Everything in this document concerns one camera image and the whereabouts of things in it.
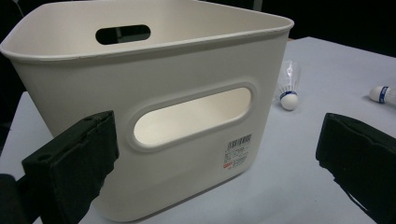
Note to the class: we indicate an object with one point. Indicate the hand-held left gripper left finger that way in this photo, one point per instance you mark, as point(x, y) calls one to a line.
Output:
point(71, 161)

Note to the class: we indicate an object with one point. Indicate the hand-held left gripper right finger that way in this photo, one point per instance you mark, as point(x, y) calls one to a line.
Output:
point(364, 158)

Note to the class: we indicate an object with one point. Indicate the white shuttlecock with blue band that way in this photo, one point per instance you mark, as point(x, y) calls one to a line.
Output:
point(378, 93)
point(289, 101)

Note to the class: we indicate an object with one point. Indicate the white plastic storage basket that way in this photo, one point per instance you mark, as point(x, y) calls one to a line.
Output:
point(186, 62)

